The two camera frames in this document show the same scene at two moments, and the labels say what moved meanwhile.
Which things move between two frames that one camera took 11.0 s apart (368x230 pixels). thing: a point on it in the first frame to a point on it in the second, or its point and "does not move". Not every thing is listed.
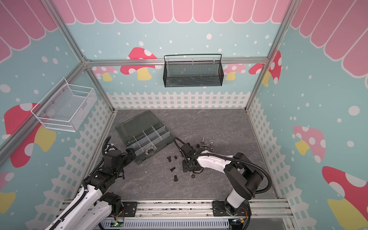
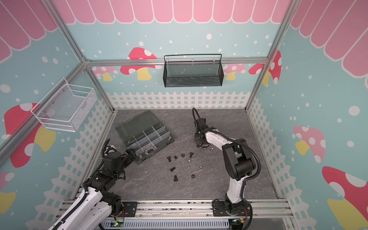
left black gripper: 132,154 does not move
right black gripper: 188,166 to 200,139
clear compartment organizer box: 144,134 does not move
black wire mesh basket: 193,70 does not move
